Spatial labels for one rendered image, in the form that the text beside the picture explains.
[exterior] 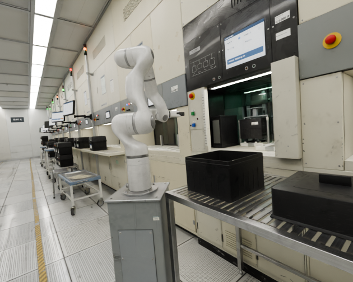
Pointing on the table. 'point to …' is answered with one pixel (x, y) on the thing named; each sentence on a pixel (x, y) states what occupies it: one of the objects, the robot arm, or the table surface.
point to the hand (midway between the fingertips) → (181, 113)
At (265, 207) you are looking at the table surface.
